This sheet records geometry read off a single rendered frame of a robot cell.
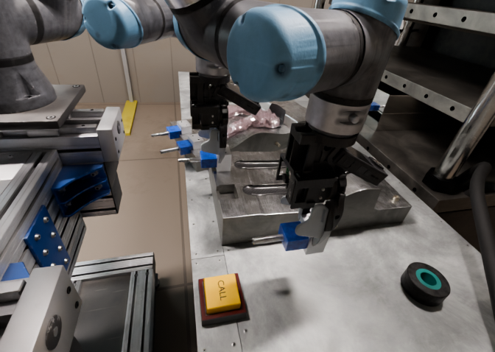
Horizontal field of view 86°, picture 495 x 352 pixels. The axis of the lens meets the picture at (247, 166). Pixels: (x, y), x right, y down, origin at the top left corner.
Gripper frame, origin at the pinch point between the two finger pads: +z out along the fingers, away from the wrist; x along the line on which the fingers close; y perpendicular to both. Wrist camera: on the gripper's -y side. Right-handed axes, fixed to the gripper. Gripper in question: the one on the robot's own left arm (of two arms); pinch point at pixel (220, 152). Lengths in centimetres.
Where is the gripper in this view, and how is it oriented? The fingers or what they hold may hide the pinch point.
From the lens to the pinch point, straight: 68.7
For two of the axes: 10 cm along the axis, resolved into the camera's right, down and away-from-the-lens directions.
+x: 2.3, 5.7, -7.9
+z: -0.9, 8.2, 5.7
